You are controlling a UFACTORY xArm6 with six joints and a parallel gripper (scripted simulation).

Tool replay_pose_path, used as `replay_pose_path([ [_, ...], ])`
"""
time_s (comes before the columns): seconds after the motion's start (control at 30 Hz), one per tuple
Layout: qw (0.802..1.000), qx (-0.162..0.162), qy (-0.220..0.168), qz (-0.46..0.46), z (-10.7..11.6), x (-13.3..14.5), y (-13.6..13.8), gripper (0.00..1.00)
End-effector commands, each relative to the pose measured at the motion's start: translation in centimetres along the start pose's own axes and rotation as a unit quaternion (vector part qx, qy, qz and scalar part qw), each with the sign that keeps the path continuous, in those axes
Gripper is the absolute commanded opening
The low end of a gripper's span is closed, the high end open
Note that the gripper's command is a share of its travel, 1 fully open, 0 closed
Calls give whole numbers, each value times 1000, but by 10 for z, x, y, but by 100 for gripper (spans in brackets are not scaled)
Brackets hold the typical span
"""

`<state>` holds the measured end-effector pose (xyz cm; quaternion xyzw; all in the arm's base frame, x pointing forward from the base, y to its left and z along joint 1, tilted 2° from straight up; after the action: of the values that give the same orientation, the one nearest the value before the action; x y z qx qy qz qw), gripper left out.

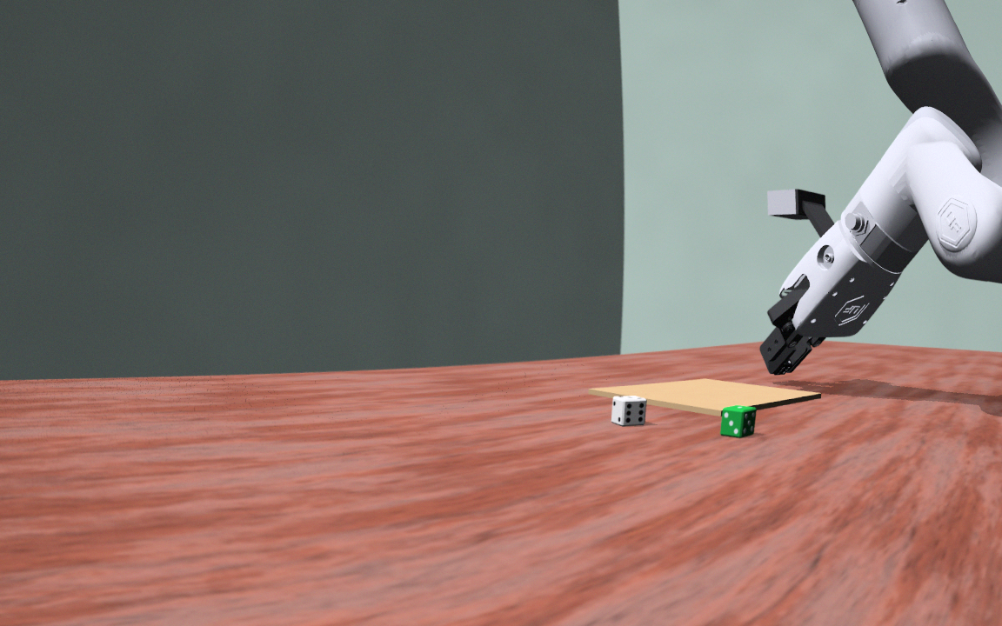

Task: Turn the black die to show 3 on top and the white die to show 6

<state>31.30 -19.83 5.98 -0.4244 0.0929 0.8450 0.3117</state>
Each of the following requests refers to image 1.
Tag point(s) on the tan square mat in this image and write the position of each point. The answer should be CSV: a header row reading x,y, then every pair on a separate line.
x,y
708,396

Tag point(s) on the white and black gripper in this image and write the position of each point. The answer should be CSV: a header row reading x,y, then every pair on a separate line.
x,y
838,290

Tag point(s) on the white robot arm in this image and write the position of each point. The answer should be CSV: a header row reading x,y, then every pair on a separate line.
x,y
926,177

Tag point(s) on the green die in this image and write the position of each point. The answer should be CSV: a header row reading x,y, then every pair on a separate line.
x,y
738,421

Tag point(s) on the white die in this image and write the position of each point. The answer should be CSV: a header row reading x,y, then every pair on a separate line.
x,y
628,410

